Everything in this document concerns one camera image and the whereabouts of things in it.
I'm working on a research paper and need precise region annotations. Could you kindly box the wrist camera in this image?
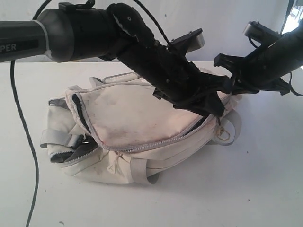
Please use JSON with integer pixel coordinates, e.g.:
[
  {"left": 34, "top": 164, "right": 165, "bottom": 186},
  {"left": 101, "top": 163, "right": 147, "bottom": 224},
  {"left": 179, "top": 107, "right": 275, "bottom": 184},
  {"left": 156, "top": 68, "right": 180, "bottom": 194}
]
[
  {"left": 243, "top": 21, "right": 282, "bottom": 45},
  {"left": 171, "top": 28, "right": 205, "bottom": 55}
]

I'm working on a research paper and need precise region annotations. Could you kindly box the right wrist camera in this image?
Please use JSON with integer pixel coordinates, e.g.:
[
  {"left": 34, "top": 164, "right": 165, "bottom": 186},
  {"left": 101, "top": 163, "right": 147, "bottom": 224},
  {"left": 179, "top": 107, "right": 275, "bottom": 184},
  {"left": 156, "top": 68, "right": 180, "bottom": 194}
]
[{"left": 243, "top": 21, "right": 282, "bottom": 45}]

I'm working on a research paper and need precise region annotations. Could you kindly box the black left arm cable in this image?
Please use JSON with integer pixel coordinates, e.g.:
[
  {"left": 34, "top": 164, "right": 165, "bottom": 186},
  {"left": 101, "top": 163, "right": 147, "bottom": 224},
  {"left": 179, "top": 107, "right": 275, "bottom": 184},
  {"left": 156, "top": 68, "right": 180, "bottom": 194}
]
[{"left": 9, "top": 0, "right": 171, "bottom": 227}]

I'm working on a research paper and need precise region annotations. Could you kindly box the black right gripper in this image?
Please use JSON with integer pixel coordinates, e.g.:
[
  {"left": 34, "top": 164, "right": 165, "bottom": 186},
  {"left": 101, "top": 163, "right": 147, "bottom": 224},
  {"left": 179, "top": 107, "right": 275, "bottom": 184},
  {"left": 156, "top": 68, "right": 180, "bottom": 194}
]
[{"left": 214, "top": 30, "right": 303, "bottom": 95}]

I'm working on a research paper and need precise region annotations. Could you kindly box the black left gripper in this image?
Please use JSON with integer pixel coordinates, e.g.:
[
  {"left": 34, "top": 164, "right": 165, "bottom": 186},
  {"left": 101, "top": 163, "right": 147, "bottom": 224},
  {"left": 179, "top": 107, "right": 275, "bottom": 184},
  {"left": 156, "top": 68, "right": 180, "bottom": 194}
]
[{"left": 118, "top": 40, "right": 233, "bottom": 116}]

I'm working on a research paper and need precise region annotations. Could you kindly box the white fabric backpack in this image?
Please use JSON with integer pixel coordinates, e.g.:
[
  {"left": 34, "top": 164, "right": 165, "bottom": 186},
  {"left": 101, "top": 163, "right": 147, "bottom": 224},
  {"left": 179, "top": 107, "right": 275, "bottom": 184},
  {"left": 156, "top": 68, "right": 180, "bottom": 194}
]
[{"left": 40, "top": 72, "right": 241, "bottom": 184}]

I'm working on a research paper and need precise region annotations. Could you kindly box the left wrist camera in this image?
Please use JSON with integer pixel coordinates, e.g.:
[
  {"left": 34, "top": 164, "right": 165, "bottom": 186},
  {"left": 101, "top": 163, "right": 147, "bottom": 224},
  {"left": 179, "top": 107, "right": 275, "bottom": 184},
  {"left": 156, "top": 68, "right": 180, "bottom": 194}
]
[{"left": 171, "top": 28, "right": 205, "bottom": 55}]

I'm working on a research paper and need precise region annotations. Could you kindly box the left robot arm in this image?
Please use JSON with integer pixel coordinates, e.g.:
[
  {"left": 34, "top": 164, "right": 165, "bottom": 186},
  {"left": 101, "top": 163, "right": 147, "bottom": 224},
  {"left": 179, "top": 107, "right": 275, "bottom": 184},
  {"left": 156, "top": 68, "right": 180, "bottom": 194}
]
[{"left": 0, "top": 1, "right": 232, "bottom": 117}]

